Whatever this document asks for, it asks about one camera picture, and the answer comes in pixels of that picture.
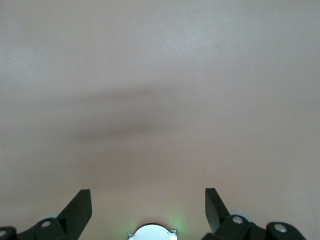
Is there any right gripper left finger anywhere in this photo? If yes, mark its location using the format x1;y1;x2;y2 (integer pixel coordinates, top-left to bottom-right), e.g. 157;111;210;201
0;189;93;240

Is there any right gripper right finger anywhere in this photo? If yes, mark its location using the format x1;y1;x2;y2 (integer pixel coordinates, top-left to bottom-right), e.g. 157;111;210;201
200;187;308;240

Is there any brown table mat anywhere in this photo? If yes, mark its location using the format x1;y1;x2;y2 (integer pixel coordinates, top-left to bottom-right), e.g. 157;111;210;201
0;0;320;240

